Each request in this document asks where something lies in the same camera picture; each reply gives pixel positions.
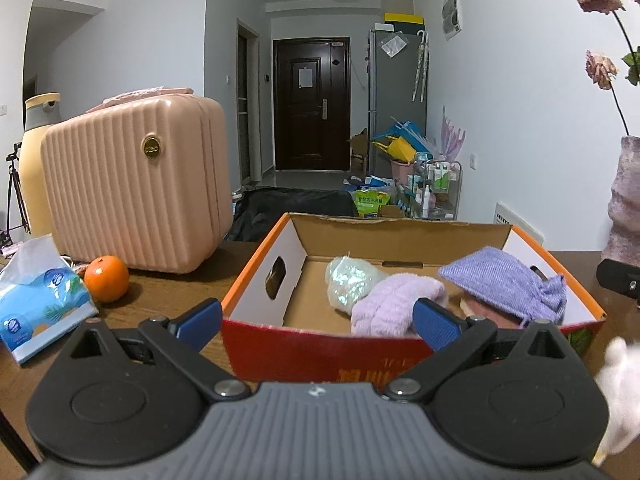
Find red cardboard box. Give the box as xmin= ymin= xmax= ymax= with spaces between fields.
xmin=220 ymin=212 xmax=607 ymax=387

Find white wall unit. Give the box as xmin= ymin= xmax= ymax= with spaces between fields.
xmin=494 ymin=201 xmax=545 ymax=248

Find pink ribbed suitcase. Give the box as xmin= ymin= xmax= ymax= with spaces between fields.
xmin=40 ymin=86 xmax=235 ymax=275

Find pink layered sponge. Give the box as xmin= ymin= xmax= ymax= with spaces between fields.
xmin=459 ymin=294 xmax=522 ymax=319

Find white and yellow alpaca plush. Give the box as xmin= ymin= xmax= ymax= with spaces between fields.
xmin=594 ymin=336 xmax=640 ymax=461

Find grey refrigerator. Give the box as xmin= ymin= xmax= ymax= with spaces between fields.
xmin=368 ymin=28 xmax=429 ymax=186

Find black bag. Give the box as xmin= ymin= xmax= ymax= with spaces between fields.
xmin=226 ymin=187 xmax=359 ymax=244

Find yellow thermos bottle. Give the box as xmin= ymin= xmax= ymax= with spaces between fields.
xmin=18 ymin=92 xmax=63 ymax=237

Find dried pink roses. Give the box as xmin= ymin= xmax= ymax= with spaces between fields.
xmin=570 ymin=0 xmax=640 ymax=137

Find textured lilac vase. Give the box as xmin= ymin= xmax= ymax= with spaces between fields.
xmin=601 ymin=134 xmax=640 ymax=267

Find lilac towel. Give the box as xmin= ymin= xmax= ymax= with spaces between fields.
xmin=350 ymin=272 xmax=449 ymax=339

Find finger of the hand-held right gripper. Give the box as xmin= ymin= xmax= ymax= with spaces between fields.
xmin=595 ymin=258 xmax=640 ymax=307

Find hanging folded umbrella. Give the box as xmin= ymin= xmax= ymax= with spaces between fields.
xmin=412 ymin=29 xmax=431 ymax=104

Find purple wall sticker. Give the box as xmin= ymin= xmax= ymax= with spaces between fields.
xmin=439 ymin=106 xmax=469 ymax=162

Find trolley with bottles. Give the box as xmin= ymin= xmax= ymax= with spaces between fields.
xmin=407 ymin=159 xmax=462 ymax=221

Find green packet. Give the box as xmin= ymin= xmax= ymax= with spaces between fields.
xmin=354 ymin=187 xmax=392 ymax=219

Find dark wooden door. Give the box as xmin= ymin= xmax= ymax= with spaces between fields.
xmin=273 ymin=37 xmax=351 ymax=172

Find clear plastic bag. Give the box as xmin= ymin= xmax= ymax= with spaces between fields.
xmin=324 ymin=255 xmax=390 ymax=312

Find orange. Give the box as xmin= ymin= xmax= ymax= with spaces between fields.
xmin=83 ymin=255 xmax=130 ymax=304

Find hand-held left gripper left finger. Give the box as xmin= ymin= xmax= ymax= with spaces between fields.
xmin=65 ymin=298 xmax=251 ymax=403

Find brown cardboard box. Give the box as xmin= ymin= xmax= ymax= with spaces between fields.
xmin=349 ymin=129 xmax=372 ymax=177

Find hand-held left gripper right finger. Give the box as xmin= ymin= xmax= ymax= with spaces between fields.
xmin=384 ymin=298 xmax=581 ymax=403

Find black tripod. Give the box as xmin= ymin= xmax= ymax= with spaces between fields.
xmin=4 ymin=141 xmax=32 ymax=247

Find blue and yellow bags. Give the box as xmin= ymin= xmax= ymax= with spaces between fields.
xmin=371 ymin=116 xmax=432 ymax=167

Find yellow box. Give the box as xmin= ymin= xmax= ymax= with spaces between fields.
xmin=383 ymin=11 xmax=425 ymax=29

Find purple drawstring pouch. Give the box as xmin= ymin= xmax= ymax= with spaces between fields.
xmin=438 ymin=246 xmax=569 ymax=329

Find blue tissue pack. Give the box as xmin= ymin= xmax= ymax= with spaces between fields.
xmin=0 ymin=233 xmax=100 ymax=365

